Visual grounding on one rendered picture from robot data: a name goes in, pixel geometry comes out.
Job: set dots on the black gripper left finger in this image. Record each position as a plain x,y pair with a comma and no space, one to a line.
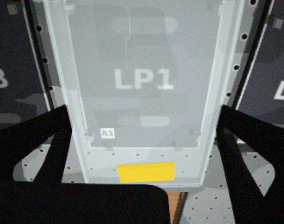
18,141

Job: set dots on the clear plastic microplate lid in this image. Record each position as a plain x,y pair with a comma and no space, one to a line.
144,82

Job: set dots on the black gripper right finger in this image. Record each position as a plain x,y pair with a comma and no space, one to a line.
268,141

